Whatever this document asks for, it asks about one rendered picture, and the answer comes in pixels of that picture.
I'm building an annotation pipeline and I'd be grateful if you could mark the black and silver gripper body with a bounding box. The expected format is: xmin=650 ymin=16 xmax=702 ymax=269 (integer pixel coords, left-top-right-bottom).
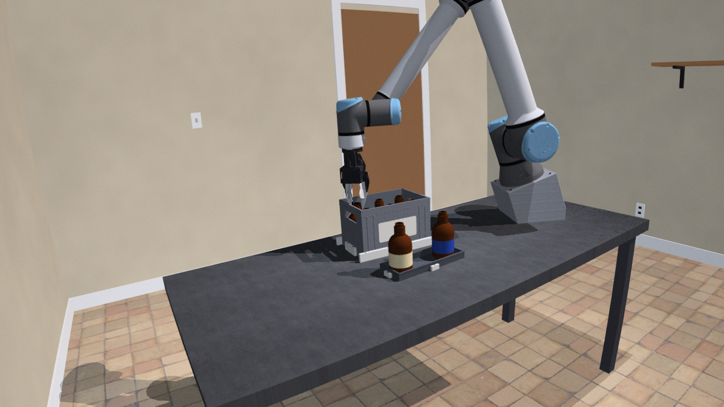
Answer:
xmin=340 ymin=147 xmax=366 ymax=184

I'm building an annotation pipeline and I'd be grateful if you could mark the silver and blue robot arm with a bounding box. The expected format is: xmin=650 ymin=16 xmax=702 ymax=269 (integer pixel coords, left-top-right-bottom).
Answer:
xmin=336 ymin=0 xmax=559 ymax=187

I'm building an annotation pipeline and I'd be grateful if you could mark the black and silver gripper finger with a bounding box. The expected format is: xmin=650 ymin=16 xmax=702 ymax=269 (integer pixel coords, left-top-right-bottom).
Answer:
xmin=342 ymin=183 xmax=353 ymax=205
xmin=359 ymin=172 xmax=369 ymax=209

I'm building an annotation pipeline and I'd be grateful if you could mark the brown bottle with blue base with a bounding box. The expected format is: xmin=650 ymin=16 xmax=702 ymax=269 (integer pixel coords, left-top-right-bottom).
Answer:
xmin=432 ymin=211 xmax=454 ymax=259

